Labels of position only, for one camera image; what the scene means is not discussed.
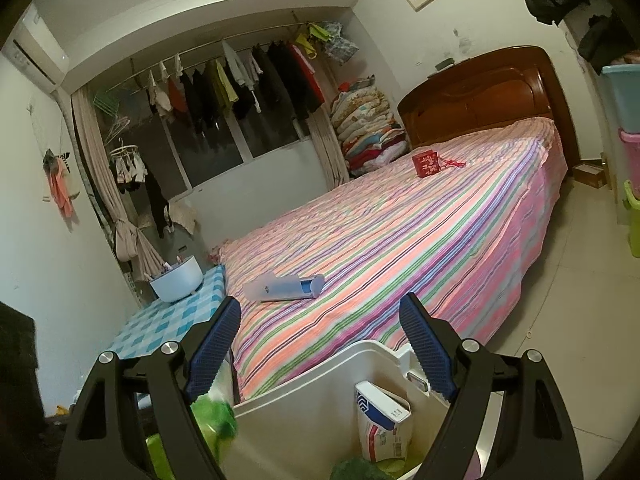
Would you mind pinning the striped pink bed cover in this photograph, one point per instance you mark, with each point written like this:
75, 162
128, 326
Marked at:
461, 241

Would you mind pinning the green snack plastic bag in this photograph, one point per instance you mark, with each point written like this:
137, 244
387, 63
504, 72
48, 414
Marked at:
218, 426

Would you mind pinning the hanging clothes row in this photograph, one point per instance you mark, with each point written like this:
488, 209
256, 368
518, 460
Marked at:
277, 79

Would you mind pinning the blue checkered tablecloth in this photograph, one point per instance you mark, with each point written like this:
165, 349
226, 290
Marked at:
159, 322

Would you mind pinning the laundry clip hanger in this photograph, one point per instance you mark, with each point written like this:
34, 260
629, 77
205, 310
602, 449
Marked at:
128, 168

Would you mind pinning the stack of folded quilts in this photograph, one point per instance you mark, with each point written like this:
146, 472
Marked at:
368, 133

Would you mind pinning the white red paper mail bag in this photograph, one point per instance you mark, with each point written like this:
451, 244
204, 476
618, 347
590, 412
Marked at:
385, 425

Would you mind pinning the lavender pencil case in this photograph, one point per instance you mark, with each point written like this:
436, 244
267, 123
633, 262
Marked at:
270, 287

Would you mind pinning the green plush hedgehog toy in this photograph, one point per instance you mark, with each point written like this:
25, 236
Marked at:
361, 469

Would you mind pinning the stacked plastic storage boxes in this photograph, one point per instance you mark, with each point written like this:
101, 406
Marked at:
625, 86

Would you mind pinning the pink cloth on wall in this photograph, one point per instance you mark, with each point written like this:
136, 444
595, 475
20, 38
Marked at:
61, 184

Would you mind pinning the white air conditioner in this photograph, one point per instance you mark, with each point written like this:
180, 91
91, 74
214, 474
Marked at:
35, 52

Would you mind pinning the white storage bin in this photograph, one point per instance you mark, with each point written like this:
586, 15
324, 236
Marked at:
305, 427

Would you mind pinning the right beige curtain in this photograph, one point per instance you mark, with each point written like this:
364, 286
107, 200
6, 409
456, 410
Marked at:
328, 149

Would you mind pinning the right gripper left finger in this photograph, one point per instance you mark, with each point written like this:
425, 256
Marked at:
105, 437

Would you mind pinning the white oval pen holder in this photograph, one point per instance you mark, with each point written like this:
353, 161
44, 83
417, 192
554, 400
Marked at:
179, 281

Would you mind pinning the beige tied curtain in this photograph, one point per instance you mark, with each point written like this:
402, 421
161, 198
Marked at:
131, 245

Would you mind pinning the wooden bed headboard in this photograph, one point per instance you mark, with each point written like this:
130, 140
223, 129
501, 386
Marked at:
489, 91

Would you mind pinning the red pouch on bed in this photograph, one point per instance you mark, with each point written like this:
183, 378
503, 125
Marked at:
429, 162

